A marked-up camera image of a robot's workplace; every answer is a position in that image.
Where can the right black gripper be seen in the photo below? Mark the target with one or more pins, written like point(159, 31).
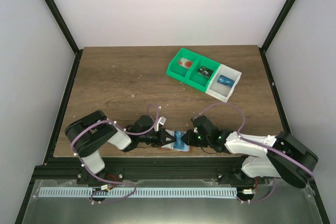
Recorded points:
point(188, 136)

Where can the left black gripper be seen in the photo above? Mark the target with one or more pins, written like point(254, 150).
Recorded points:
point(163, 134)

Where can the brown leather card holder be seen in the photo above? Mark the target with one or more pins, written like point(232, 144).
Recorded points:
point(170, 146)

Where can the blue card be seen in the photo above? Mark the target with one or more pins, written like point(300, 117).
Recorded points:
point(179, 144)
point(225, 81)

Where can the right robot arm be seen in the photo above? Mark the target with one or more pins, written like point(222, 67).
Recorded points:
point(281, 156)

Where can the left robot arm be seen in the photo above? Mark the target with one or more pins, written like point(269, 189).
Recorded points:
point(88, 134)

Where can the black card in bin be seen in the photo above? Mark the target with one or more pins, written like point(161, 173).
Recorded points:
point(204, 71)

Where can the blue card in bin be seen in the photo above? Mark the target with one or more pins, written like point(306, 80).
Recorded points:
point(225, 81)

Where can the red white card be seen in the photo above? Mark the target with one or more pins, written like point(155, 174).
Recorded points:
point(185, 63)

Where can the white bin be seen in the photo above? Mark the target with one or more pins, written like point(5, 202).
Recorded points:
point(221, 86)

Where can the green bin middle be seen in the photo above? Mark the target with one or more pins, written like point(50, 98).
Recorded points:
point(198, 81)

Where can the green bin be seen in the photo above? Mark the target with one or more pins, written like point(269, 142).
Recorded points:
point(180, 66)
point(198, 81)

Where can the green bin far left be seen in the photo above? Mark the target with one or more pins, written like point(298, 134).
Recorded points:
point(180, 66)

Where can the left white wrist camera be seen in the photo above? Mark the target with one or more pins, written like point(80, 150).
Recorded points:
point(160, 122)

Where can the black aluminium frame rail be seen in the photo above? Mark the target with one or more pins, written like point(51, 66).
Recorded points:
point(223, 170)

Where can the light blue slotted cable duct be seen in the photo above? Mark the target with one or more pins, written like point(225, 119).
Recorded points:
point(142, 192)

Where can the right black frame post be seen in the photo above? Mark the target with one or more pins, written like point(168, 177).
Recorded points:
point(286, 8)

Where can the black frame post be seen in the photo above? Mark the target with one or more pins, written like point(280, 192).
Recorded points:
point(62, 25)
point(286, 8)

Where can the left black frame post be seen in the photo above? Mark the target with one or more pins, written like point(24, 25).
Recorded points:
point(62, 25)

